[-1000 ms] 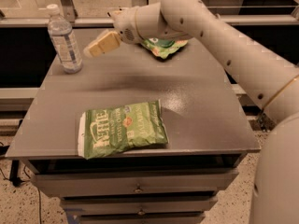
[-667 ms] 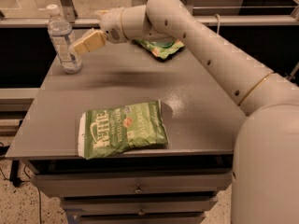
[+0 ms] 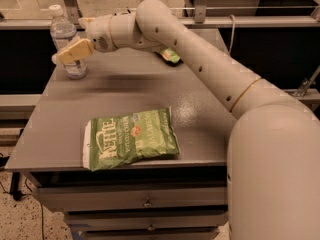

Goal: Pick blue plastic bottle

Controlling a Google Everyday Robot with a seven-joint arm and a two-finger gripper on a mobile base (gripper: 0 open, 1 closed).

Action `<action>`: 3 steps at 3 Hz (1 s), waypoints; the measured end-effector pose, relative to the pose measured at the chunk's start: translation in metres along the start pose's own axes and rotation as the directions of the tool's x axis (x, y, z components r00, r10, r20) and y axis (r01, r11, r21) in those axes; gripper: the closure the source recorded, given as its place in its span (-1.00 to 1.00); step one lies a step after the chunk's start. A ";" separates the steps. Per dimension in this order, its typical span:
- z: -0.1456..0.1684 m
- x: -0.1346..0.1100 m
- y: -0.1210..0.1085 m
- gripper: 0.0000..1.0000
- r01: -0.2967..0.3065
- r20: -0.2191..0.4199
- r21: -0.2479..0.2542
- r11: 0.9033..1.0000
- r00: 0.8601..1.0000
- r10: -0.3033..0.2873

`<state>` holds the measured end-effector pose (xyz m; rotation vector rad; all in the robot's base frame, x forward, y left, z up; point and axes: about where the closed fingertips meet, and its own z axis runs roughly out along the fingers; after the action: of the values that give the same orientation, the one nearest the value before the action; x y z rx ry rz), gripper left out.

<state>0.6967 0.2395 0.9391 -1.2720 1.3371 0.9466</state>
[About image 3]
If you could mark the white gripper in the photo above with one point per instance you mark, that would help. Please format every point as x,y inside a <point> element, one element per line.
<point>99,33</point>

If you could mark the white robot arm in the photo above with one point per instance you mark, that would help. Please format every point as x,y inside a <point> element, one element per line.
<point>273,157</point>

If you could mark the green snack bag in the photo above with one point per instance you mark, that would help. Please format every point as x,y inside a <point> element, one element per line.
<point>169,56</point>

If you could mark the green Kettle chips bag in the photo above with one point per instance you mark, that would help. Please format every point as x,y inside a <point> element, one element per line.
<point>110,142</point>

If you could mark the grey drawer cabinet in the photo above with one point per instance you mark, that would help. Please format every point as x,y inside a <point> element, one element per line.
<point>175,197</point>

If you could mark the grey metal railing frame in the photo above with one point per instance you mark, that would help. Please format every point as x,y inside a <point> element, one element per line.
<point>34,14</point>

